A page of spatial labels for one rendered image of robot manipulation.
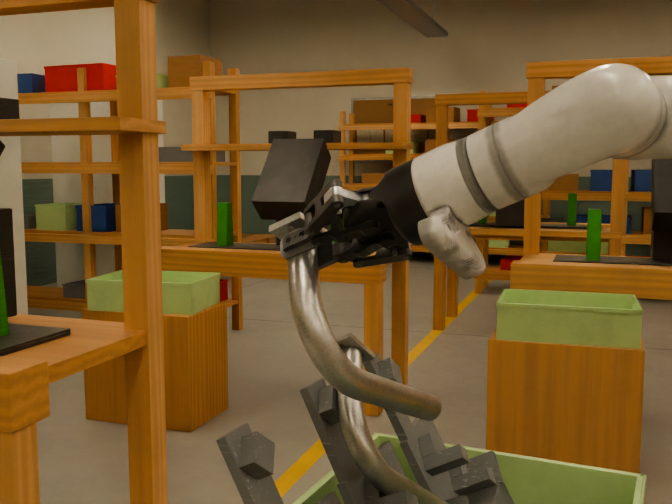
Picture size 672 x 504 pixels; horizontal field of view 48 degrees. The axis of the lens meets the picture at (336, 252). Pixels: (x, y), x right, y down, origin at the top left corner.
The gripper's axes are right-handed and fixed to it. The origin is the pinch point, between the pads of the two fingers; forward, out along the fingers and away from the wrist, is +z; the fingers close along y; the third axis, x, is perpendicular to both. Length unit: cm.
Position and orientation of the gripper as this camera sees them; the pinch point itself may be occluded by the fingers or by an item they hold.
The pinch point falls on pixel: (308, 250)
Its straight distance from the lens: 75.4
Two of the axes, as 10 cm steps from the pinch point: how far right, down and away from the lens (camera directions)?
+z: -8.1, 3.5, 4.6
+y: -5.8, -3.9, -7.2
